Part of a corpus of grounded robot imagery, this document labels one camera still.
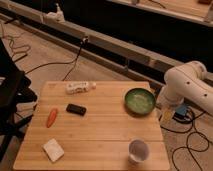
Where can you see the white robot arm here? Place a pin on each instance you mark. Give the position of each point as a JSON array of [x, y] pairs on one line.
[[187, 82]]

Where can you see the white plastic bottle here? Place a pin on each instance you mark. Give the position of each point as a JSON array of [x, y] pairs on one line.
[[79, 87]]

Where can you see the green bowl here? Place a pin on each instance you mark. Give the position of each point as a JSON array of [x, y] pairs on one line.
[[140, 101]]

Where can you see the black rectangular phone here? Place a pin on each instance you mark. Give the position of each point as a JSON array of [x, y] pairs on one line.
[[79, 110]]

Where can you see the orange carrot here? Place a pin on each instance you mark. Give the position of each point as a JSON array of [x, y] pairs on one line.
[[51, 118]]

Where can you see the white paper cup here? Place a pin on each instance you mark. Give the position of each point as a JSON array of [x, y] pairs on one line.
[[138, 151]]

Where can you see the blue box on floor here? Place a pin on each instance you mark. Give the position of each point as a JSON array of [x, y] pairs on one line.
[[181, 111]]

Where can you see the white sponge block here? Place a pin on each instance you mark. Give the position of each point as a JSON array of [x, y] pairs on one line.
[[53, 150]]

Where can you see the black chair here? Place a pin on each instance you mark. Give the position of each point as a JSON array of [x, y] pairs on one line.
[[13, 90]]

